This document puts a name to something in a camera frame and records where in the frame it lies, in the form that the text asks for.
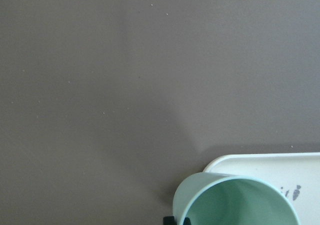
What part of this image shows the cream rabbit tray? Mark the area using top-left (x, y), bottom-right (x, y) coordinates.
top-left (203, 152), bottom-right (320, 203)

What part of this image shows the green cup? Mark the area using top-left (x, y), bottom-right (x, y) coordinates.
top-left (172, 172), bottom-right (301, 225)

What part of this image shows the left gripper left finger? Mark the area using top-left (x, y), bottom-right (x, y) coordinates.
top-left (162, 215), bottom-right (175, 225)

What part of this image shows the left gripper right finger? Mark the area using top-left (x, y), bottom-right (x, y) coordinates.
top-left (183, 212), bottom-right (192, 225)

